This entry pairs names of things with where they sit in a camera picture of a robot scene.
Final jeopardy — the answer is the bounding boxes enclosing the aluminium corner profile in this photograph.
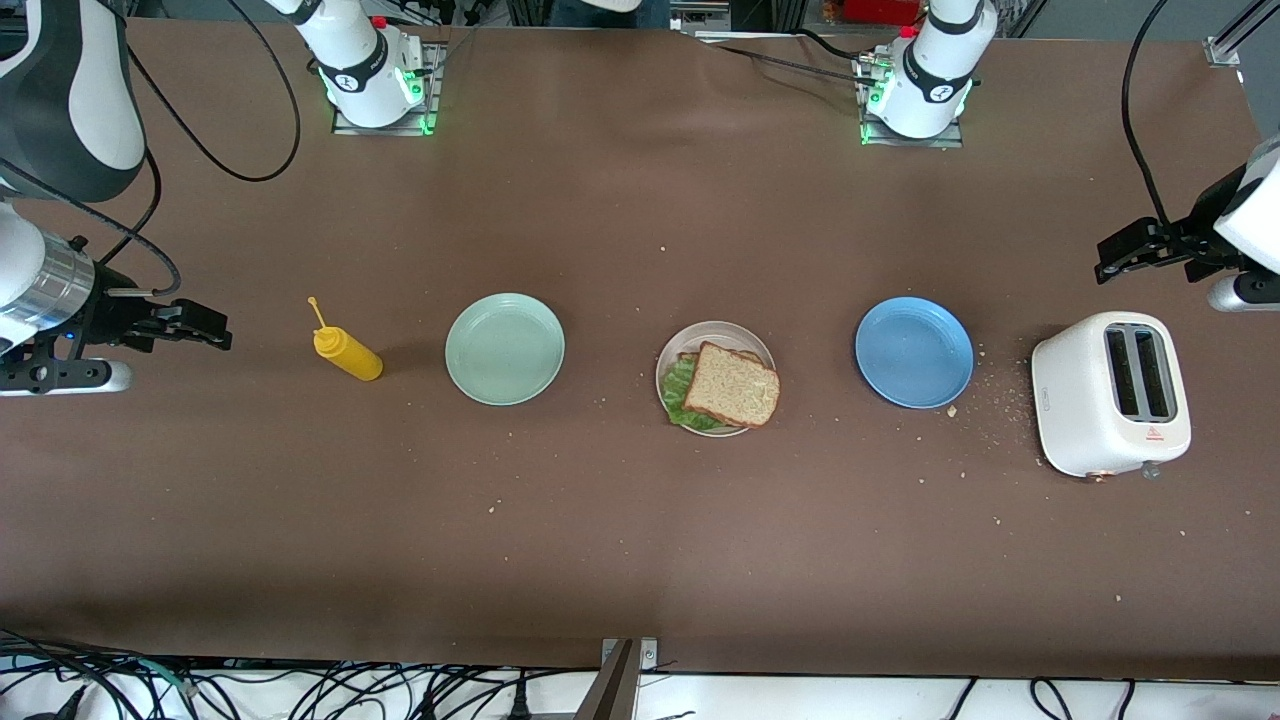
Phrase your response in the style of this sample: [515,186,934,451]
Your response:
[1205,0,1280,69]

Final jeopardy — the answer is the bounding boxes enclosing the aluminium frame post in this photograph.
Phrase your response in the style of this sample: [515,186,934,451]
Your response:
[575,637,660,720]

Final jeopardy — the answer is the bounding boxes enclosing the standing person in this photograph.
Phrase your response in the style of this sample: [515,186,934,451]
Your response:
[550,0,671,29]

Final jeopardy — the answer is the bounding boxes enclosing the yellow squeeze bottle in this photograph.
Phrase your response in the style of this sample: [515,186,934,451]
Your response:
[307,297,384,382]

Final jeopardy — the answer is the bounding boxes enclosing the beige plate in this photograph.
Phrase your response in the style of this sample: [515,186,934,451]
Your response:
[655,320,779,438]

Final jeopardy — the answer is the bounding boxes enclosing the green lettuce leaf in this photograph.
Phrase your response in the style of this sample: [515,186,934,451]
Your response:
[660,352,746,433]

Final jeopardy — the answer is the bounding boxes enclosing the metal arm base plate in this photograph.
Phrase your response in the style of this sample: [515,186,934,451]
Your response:
[332,40,443,137]
[858,55,964,149]

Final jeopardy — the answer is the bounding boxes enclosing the dark-crust bread slice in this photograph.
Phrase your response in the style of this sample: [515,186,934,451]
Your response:
[683,341,781,429]

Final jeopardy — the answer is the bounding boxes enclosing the tangled black floor cables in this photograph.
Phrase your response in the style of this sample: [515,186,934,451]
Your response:
[0,628,601,720]

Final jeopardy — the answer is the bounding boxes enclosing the white toaster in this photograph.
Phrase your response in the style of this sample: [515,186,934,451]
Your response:
[1031,311,1193,483]

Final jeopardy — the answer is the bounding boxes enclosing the red box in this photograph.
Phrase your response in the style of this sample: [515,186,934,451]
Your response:
[845,0,926,26]

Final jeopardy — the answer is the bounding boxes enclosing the pale green plate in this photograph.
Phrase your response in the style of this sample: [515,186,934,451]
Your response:
[445,292,566,407]

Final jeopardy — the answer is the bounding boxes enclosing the blue plate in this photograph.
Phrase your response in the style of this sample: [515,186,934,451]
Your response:
[855,296,975,410]

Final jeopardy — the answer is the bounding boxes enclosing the thin black base cable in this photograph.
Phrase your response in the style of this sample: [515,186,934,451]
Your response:
[712,28,881,89]

